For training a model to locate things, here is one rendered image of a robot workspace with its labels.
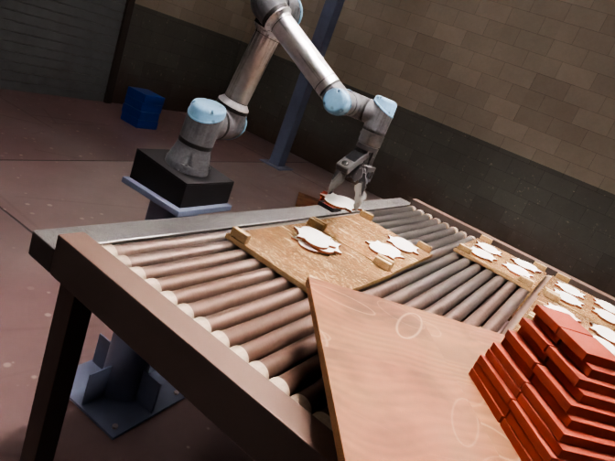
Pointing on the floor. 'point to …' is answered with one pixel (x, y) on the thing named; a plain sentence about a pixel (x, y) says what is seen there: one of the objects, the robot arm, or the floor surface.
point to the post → (303, 88)
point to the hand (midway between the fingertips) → (340, 201)
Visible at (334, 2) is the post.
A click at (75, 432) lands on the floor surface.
